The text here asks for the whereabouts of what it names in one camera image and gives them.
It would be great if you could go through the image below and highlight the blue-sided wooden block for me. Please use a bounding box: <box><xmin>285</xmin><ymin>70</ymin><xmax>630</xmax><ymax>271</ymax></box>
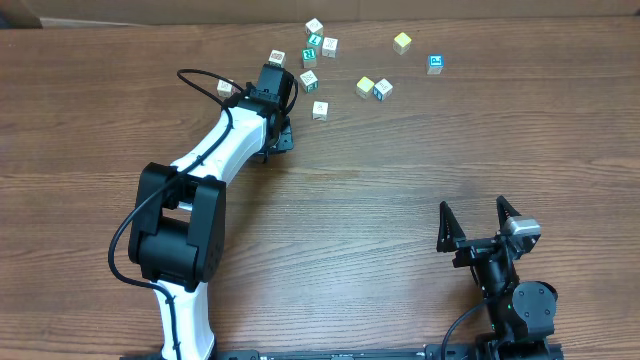
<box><xmin>373</xmin><ymin>78</ymin><xmax>393</xmax><ymax>101</ymax></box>

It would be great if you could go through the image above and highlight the green L wooden block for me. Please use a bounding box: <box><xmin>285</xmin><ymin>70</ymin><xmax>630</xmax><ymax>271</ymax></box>
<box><xmin>306</xmin><ymin>33</ymin><xmax>324</xmax><ymax>52</ymax></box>

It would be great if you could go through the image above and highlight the yellow top block lower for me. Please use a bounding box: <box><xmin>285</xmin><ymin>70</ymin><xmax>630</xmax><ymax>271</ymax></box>
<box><xmin>355</xmin><ymin>76</ymin><xmax>375</xmax><ymax>99</ymax></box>

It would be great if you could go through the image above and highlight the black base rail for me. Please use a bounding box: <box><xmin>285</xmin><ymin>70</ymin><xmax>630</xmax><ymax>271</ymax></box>
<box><xmin>120</xmin><ymin>344</ymin><xmax>564</xmax><ymax>360</ymax></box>

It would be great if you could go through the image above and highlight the yellow top block upper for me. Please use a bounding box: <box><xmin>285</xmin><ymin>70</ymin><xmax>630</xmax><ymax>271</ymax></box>
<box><xmin>393</xmin><ymin>32</ymin><xmax>412</xmax><ymax>55</ymax></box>

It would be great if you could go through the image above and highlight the yellow block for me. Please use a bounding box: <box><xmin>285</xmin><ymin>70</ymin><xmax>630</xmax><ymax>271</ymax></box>
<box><xmin>393</xmin><ymin>32</ymin><xmax>412</xmax><ymax>55</ymax></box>
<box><xmin>355</xmin><ymin>76</ymin><xmax>375</xmax><ymax>99</ymax></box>

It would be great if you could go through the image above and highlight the plain A wooden block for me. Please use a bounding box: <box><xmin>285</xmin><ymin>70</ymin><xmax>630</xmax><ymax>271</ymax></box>
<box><xmin>312</xmin><ymin>101</ymin><xmax>329</xmax><ymax>121</ymax></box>

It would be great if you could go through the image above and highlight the green-edged wooden block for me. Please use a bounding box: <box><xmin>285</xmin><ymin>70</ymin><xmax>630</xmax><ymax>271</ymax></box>
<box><xmin>300</xmin><ymin>70</ymin><xmax>319</xmax><ymax>93</ymax></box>

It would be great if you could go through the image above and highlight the white X wooden block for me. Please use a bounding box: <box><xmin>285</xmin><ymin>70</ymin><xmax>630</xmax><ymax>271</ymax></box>
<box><xmin>321</xmin><ymin>37</ymin><xmax>338</xmax><ymax>58</ymax></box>

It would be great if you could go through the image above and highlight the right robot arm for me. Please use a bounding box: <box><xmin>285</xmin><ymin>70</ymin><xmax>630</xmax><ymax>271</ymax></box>
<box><xmin>427</xmin><ymin>196</ymin><xmax>564</xmax><ymax>360</ymax></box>

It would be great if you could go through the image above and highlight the top white wooden block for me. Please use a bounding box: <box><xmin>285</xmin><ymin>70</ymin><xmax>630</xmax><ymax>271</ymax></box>
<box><xmin>305</xmin><ymin>18</ymin><xmax>324</xmax><ymax>35</ymax></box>

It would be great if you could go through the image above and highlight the green B wooden block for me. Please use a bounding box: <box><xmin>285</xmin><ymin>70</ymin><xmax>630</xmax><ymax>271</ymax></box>
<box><xmin>268</xmin><ymin>49</ymin><xmax>286</xmax><ymax>68</ymax></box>

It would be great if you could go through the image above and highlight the red S wooden block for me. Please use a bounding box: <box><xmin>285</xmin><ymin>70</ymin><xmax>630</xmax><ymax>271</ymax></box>
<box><xmin>217</xmin><ymin>80</ymin><xmax>236</xmax><ymax>98</ymax></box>

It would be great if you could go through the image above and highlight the blue P wooden block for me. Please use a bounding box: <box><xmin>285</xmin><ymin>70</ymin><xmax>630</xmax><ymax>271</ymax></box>
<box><xmin>427</xmin><ymin>54</ymin><xmax>444</xmax><ymax>75</ymax></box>

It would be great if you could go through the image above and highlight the green R wooden block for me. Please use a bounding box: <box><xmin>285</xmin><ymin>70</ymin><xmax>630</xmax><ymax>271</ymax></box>
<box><xmin>301</xmin><ymin>48</ymin><xmax>317</xmax><ymax>69</ymax></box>

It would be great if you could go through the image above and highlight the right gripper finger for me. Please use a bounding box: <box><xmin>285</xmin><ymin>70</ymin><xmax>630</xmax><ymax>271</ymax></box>
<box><xmin>496</xmin><ymin>195</ymin><xmax>521</xmax><ymax>231</ymax></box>
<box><xmin>436</xmin><ymin>201</ymin><xmax>466</xmax><ymax>252</ymax></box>

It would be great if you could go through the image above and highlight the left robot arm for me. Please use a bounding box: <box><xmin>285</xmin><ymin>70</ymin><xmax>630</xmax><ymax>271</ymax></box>
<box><xmin>123</xmin><ymin>95</ymin><xmax>293</xmax><ymax>359</ymax></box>

